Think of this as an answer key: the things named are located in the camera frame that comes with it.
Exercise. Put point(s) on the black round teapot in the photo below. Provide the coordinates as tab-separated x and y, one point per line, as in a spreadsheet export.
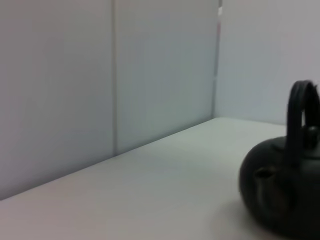
280	190

